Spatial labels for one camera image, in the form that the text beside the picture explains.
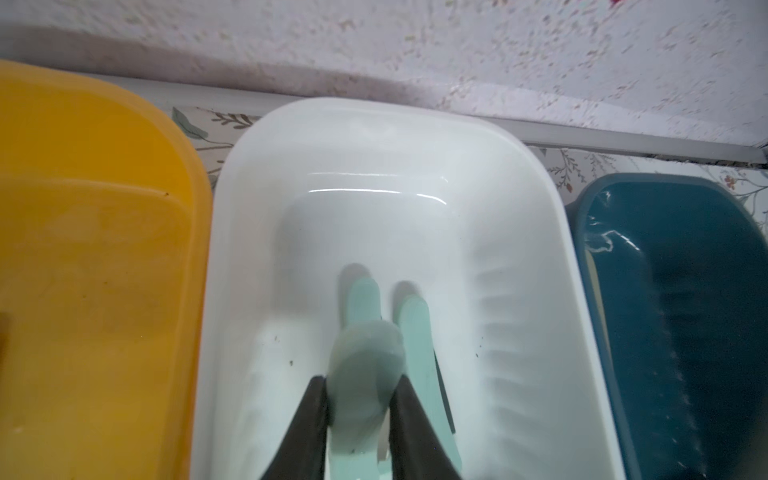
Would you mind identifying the floral patterned table mat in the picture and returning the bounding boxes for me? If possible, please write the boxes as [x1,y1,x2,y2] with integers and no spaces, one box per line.
[168,106,767,234]

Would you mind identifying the mint fruit knife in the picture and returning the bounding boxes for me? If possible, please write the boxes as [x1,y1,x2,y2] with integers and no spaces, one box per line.
[342,277,382,328]
[326,320,405,479]
[395,294,462,472]

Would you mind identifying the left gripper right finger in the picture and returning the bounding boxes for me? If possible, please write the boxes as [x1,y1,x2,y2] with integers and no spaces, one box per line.
[389,375,461,480]

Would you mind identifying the white plastic storage box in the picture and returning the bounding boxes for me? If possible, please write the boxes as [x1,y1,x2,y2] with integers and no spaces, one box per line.
[191,99,625,479]

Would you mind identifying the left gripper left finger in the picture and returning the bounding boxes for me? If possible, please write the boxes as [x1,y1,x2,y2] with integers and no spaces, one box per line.
[261,376,329,480]

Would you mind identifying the yellow plastic storage box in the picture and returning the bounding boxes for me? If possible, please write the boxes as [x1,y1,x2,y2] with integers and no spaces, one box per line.
[1,61,212,479]

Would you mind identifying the dark teal storage box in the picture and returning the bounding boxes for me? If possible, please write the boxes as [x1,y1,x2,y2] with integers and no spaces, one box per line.
[566,173,767,479]

